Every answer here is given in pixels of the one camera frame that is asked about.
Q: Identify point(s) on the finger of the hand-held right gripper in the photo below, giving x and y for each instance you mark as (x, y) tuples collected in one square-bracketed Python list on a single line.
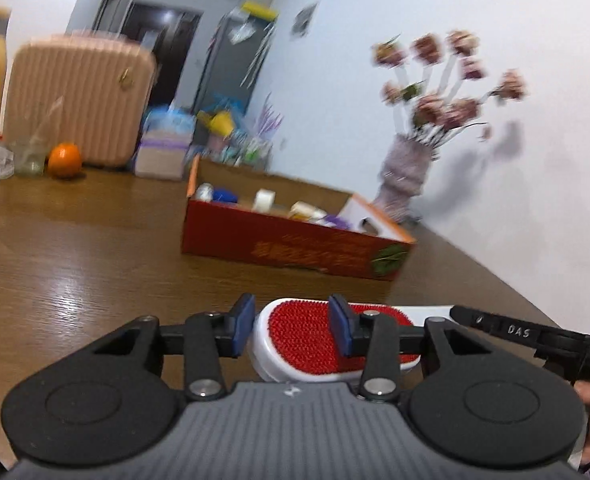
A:
[(495, 326)]

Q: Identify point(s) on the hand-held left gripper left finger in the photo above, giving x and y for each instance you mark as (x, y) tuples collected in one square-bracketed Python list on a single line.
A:
[(241, 327)]

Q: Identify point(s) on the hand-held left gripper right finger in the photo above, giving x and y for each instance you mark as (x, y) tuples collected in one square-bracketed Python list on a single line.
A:
[(340, 325)]

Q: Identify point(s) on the red cardboard box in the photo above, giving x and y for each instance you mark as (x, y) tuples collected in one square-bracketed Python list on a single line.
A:
[(275, 250)]

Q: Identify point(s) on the purple round item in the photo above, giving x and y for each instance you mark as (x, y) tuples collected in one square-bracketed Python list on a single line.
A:
[(337, 221)]

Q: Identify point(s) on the pink textured vase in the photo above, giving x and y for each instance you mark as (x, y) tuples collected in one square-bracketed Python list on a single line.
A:
[(405, 175)]

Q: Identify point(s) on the small rack of bottles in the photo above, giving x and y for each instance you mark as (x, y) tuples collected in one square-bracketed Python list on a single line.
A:
[(245, 150)]

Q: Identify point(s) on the purple striped box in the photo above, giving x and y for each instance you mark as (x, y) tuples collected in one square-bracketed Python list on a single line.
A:
[(161, 157)]

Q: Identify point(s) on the yellow watering can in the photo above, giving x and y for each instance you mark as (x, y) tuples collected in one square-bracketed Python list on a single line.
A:
[(220, 122)]

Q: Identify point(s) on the purple dried lavender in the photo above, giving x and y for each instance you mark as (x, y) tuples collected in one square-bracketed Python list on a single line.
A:
[(269, 117)]

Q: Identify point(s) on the blue tissue pack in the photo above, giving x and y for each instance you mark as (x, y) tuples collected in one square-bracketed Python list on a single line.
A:
[(167, 121)]

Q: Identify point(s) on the dried pink rose bouquet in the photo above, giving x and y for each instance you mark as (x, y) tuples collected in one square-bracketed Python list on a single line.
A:
[(435, 105)]

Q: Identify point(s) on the orange fruit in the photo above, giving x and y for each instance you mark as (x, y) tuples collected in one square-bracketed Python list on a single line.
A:
[(65, 160)]

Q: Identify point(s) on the grey refrigerator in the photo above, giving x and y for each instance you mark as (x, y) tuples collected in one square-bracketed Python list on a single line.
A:
[(230, 70)]

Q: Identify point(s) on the clear glass cup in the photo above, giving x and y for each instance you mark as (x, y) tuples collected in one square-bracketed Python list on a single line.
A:
[(29, 157)]

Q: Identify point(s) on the pink ribbed suitcase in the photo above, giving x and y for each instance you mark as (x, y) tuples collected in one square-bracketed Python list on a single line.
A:
[(80, 100)]

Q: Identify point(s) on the dark entrance door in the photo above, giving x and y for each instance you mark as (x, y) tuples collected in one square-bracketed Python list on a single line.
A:
[(165, 50)]

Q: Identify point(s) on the clear plastic bag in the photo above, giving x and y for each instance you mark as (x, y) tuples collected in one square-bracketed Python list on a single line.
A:
[(240, 32)]

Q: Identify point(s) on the yellow box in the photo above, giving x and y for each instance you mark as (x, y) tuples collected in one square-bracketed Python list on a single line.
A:
[(260, 10)]

